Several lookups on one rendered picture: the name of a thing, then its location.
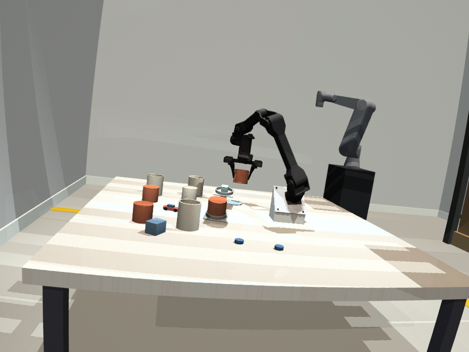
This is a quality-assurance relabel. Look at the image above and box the small red toy car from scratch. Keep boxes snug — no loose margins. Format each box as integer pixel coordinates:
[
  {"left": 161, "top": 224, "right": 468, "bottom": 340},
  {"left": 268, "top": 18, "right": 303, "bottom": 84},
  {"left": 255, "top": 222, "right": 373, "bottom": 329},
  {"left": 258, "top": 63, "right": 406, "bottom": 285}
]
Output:
[{"left": 162, "top": 204, "right": 178, "bottom": 212}]

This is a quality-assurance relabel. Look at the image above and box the blue cube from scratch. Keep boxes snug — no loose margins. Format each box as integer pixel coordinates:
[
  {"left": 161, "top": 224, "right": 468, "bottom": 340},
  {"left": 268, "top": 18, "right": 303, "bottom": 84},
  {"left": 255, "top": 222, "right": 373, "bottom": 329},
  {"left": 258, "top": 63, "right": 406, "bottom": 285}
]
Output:
[{"left": 144, "top": 217, "right": 167, "bottom": 236}]

